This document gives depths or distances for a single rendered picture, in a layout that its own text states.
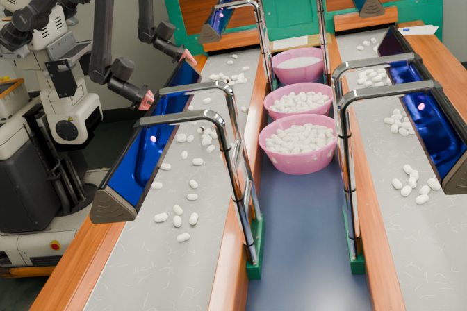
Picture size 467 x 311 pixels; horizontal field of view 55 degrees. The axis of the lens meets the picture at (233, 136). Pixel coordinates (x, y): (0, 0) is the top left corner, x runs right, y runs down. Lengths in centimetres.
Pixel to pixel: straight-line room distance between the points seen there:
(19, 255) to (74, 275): 125
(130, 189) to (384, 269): 53
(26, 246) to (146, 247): 123
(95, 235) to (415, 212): 82
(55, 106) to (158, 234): 101
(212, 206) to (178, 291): 30
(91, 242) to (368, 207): 71
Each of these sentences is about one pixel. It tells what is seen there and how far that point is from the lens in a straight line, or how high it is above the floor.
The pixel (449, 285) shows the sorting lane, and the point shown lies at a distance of 101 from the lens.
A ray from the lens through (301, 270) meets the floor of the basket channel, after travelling 112.
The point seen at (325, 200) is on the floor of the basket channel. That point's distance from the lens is 131.
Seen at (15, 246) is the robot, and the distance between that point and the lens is 240.
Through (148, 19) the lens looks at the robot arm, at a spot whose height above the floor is 109.
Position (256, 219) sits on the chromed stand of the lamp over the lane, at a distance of 121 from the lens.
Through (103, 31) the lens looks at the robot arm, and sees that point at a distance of 163.
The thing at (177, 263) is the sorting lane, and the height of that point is 74.
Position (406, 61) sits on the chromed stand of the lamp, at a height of 111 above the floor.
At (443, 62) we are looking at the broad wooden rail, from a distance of 191.
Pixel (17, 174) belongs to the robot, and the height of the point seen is 61.
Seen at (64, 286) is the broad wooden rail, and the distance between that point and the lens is 117.
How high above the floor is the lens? 148
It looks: 28 degrees down
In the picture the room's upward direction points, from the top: 13 degrees counter-clockwise
